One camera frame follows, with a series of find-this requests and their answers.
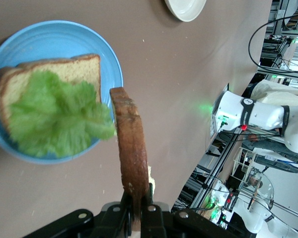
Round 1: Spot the white wire rack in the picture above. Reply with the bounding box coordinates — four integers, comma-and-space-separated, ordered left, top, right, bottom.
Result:
232, 146, 258, 179

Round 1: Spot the brown bread slice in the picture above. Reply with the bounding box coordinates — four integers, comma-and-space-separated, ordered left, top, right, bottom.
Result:
109, 87, 156, 231
0, 54, 102, 136

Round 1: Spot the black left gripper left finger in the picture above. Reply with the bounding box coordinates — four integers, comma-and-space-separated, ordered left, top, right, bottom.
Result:
22, 192, 135, 238

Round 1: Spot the blue round plate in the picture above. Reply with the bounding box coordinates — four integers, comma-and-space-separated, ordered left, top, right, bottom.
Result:
0, 20, 124, 165

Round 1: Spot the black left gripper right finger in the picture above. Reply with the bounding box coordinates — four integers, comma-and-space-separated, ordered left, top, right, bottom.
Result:
141, 184, 239, 238

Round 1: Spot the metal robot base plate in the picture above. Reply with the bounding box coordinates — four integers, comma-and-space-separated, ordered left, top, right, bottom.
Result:
210, 83, 230, 137

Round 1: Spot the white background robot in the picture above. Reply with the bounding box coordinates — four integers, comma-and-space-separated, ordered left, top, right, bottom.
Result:
234, 195, 298, 238

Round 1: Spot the green lettuce leaf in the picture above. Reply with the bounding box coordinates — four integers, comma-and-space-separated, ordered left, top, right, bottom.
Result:
8, 70, 116, 159

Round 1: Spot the beige round plate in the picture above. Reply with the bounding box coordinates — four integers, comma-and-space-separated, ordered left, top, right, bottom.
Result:
163, 0, 207, 22

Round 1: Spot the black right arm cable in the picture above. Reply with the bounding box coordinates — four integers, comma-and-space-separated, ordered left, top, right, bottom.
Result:
248, 14, 298, 74

